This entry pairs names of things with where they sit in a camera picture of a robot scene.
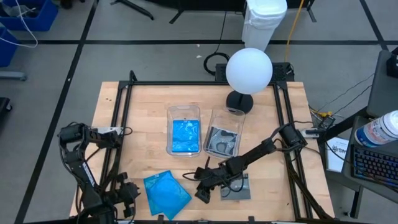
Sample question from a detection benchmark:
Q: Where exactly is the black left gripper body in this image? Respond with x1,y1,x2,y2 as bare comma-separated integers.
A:
113,180,141,207

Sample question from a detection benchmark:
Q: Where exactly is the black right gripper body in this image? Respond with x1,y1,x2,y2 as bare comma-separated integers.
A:
195,164,233,191

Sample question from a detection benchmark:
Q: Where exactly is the black aluminium frame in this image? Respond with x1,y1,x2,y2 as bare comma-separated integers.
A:
93,70,335,224

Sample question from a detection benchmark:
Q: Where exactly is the white trash can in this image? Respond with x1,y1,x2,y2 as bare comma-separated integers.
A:
241,0,289,52

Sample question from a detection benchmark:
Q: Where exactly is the white paper sheet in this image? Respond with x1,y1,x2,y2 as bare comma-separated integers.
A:
324,136,351,174

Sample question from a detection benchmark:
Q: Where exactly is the black stand foot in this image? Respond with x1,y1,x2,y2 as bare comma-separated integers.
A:
306,0,318,23
169,0,187,25
110,0,155,21

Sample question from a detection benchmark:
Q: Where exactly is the small electronics box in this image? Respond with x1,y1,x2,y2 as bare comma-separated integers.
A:
310,109,337,131

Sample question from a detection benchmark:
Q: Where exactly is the white wipes canister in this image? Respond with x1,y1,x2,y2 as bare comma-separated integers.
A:
354,110,398,148

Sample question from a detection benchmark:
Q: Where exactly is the blue plastic floor bin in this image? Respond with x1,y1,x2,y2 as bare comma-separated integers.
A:
0,0,59,32
0,27,20,68

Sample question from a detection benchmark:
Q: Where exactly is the black perforated metal base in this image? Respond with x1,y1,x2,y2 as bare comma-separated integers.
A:
215,62,295,83

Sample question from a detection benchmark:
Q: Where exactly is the white cable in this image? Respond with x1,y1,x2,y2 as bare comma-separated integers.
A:
0,0,39,49

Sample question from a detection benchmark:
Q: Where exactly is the grey keyboard tray desk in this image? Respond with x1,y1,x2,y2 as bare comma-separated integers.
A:
341,114,398,205

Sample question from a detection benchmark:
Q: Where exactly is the black backlit keyboard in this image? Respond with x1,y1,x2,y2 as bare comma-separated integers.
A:
350,144,398,189

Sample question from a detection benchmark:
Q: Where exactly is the black coiled cable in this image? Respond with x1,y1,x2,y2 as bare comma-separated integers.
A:
203,11,231,76

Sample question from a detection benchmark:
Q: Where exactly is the clear plastic bin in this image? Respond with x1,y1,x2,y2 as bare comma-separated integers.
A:
202,105,247,160
165,105,202,157

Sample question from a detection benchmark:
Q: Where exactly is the grey table foot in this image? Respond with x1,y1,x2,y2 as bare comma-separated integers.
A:
0,71,28,82

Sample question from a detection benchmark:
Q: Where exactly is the black equipment piece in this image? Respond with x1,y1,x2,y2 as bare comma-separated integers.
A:
0,96,14,131

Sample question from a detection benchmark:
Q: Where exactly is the yellow cable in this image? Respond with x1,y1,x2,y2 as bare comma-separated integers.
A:
284,0,306,63

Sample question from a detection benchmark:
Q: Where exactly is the white globe table lamp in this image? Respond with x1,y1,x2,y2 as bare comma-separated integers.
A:
224,47,274,114

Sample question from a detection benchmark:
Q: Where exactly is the black desktop device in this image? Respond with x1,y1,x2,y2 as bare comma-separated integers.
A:
386,46,398,79

